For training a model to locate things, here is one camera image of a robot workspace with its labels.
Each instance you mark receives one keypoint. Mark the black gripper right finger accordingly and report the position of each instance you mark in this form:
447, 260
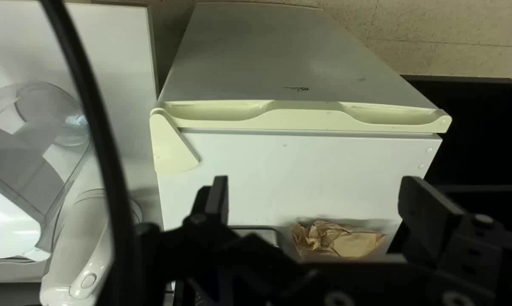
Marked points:
436, 226

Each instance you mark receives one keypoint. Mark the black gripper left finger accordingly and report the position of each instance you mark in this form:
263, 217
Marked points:
215, 204

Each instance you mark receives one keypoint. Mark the brown paper filter bag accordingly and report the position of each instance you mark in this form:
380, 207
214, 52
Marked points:
346, 243

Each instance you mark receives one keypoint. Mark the black shelf unit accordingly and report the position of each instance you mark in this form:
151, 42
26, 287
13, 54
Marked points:
482, 136

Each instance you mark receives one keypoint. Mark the clear white water filter pitcher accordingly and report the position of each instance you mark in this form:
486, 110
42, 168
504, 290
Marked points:
35, 170

